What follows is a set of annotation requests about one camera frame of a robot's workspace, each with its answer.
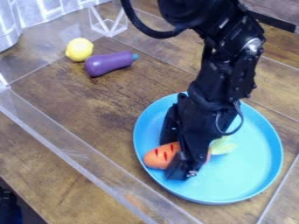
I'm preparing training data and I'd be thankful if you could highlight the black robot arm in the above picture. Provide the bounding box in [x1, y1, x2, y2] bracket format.
[158, 0, 266, 180]

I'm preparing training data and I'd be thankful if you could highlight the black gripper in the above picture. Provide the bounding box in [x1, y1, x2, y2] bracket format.
[160, 94, 243, 180]

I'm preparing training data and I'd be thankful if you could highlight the orange toy carrot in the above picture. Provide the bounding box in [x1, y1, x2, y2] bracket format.
[143, 136, 238, 170]

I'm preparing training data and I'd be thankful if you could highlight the dark baseboard strip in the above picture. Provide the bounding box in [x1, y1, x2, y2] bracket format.
[250, 11, 297, 33]

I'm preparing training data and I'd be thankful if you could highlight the clear acrylic front barrier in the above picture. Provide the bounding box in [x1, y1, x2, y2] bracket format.
[0, 74, 202, 224]

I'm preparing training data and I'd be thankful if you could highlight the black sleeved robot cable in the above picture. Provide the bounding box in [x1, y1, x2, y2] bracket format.
[120, 0, 184, 39]

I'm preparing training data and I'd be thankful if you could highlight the white checked curtain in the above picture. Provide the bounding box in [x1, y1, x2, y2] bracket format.
[0, 0, 112, 53]

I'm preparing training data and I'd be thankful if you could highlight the yellow toy lemon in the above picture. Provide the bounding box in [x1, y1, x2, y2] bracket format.
[66, 38, 94, 62]

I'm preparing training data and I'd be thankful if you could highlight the blue round tray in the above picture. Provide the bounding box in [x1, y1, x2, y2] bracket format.
[146, 103, 285, 205]

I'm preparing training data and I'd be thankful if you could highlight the purple toy eggplant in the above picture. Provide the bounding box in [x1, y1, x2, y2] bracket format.
[84, 51, 139, 77]

